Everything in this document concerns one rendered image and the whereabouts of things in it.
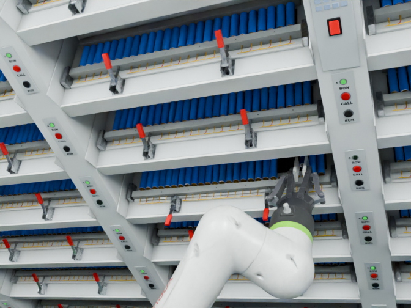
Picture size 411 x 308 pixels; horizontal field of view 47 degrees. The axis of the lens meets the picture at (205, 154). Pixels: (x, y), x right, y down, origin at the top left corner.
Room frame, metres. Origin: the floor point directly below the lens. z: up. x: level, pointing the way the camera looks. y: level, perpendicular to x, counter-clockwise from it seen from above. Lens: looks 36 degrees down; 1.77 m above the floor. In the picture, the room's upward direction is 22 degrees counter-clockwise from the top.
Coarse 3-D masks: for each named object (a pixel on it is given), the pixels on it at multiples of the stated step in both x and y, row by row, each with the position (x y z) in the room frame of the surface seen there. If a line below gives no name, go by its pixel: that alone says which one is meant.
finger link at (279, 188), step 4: (284, 176) 0.86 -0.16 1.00; (280, 180) 0.85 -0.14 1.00; (276, 184) 0.84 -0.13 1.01; (280, 184) 0.84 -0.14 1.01; (276, 188) 0.82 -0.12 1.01; (280, 188) 0.83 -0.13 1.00; (284, 188) 0.84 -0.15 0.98; (272, 192) 0.81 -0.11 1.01; (276, 192) 0.81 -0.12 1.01; (280, 192) 0.82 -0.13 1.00; (268, 196) 0.80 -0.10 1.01; (272, 196) 0.80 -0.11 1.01; (276, 196) 0.80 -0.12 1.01; (280, 196) 0.82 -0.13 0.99; (268, 200) 0.79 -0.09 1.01; (272, 200) 0.79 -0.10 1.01
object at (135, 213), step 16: (128, 176) 1.16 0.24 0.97; (336, 176) 0.86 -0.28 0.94; (128, 192) 1.10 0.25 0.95; (336, 192) 0.83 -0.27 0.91; (128, 208) 1.08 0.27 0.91; (144, 208) 1.06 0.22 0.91; (160, 208) 1.03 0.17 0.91; (192, 208) 0.99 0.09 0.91; (208, 208) 0.96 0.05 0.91; (240, 208) 0.92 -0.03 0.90; (256, 208) 0.90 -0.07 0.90; (272, 208) 0.88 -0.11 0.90; (320, 208) 0.83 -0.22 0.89; (336, 208) 0.81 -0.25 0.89
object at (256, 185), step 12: (264, 180) 0.94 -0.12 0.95; (276, 180) 0.92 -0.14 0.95; (300, 180) 0.89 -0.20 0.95; (324, 180) 0.86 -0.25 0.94; (132, 192) 1.10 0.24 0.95; (144, 192) 1.08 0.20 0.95; (156, 192) 1.06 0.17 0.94; (168, 192) 1.04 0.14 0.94; (180, 192) 1.02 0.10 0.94; (192, 192) 1.01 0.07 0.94; (204, 192) 1.00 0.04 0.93; (216, 192) 0.99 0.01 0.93; (228, 192) 0.97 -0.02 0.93
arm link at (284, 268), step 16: (288, 224) 0.65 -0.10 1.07; (272, 240) 0.59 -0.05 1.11; (288, 240) 0.60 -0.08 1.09; (304, 240) 0.61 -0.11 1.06; (272, 256) 0.56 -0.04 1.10; (288, 256) 0.56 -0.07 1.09; (304, 256) 0.56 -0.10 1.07; (256, 272) 0.56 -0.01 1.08; (272, 272) 0.55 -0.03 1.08; (288, 272) 0.54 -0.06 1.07; (304, 272) 0.54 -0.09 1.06; (272, 288) 0.54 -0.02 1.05; (288, 288) 0.53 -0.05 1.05; (304, 288) 0.53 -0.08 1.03
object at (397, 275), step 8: (392, 264) 0.82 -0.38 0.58; (400, 264) 0.83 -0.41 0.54; (408, 264) 0.82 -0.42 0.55; (400, 272) 0.80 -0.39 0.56; (408, 272) 0.80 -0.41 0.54; (400, 280) 0.79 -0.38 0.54; (408, 280) 0.78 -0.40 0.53; (400, 288) 0.78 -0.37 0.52; (408, 288) 0.77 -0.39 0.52; (400, 296) 0.76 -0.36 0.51; (408, 296) 0.75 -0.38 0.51
